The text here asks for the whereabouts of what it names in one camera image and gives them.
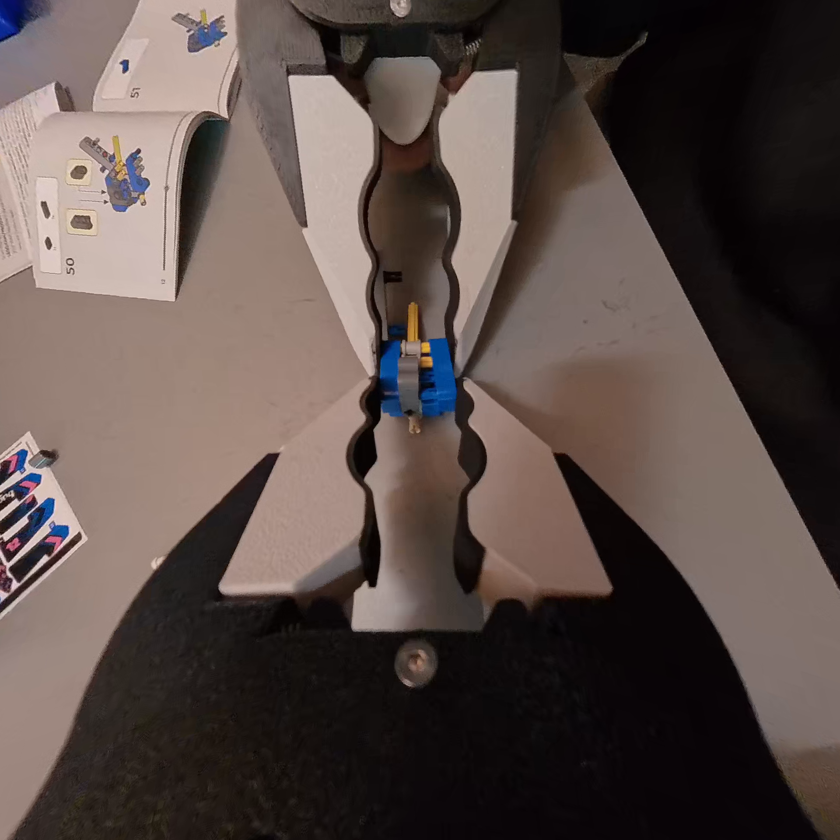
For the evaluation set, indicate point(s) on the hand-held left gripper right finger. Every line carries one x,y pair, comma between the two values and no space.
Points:
538,525

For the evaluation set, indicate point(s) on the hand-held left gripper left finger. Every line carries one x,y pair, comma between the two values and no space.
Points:
295,525

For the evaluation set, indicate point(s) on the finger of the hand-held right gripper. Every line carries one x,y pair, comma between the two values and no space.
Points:
485,164
328,164

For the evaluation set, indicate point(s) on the blue grey lego sub-assembly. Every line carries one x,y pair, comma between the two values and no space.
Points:
433,387

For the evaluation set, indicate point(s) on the lego instruction booklet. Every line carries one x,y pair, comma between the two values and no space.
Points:
131,249

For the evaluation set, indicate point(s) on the small dark lego pin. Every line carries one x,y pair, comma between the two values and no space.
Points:
44,458

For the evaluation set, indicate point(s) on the lego sticker sheet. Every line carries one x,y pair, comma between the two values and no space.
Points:
33,538

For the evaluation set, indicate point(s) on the feedback leaflet with minifigure print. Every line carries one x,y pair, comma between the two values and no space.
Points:
13,184

